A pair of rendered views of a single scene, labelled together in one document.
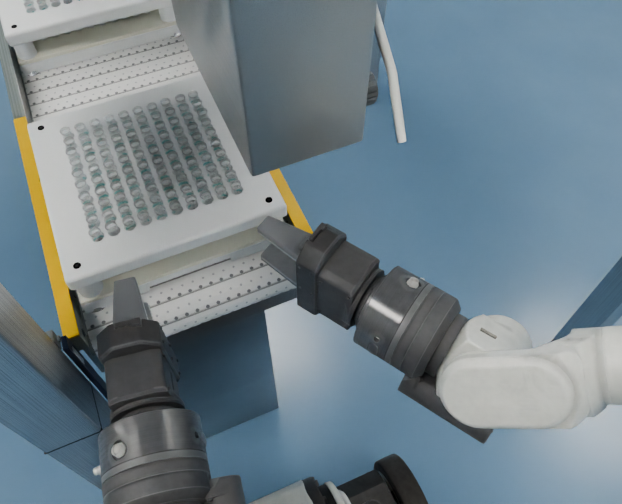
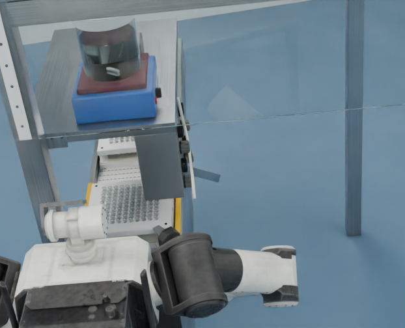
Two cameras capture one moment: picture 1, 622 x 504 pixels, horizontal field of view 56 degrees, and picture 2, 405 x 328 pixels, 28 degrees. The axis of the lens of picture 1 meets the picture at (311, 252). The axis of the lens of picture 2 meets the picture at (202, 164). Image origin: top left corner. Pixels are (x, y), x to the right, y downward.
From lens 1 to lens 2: 166 cm
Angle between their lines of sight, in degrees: 30
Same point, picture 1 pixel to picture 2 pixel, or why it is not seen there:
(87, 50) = (129, 162)
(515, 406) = not seen: hidden behind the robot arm
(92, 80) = (126, 175)
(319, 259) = (164, 237)
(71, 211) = not seen: hidden behind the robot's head
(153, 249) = (116, 230)
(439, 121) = (401, 265)
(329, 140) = (171, 194)
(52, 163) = (95, 198)
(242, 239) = (153, 239)
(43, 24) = (113, 148)
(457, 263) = not seen: outside the picture
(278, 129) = (152, 185)
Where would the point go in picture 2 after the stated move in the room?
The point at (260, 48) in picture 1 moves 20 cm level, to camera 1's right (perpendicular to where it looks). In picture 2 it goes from (144, 160) to (219, 171)
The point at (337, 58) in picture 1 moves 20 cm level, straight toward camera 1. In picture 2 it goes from (168, 166) to (129, 213)
